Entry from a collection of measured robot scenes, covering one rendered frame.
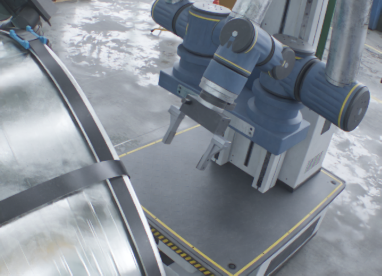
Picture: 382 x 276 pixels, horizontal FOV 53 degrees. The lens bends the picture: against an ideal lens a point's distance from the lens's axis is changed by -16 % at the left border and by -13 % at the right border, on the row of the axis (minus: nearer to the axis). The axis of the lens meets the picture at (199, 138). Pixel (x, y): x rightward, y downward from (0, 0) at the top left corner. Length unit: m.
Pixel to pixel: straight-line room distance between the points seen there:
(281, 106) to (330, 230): 1.31
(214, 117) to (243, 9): 0.39
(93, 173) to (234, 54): 0.55
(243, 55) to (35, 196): 0.68
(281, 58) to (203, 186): 1.17
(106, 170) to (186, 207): 1.39
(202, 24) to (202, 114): 0.81
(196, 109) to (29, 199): 0.66
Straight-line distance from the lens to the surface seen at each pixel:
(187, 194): 2.18
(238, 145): 2.41
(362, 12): 1.46
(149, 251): 0.83
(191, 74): 1.98
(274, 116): 1.76
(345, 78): 1.55
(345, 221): 2.97
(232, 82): 1.12
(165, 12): 2.13
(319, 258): 2.60
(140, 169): 2.29
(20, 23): 1.28
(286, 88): 1.69
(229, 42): 1.13
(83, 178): 0.69
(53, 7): 1.27
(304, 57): 1.68
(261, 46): 1.14
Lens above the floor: 1.70
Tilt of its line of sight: 31 degrees down
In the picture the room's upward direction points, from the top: 12 degrees clockwise
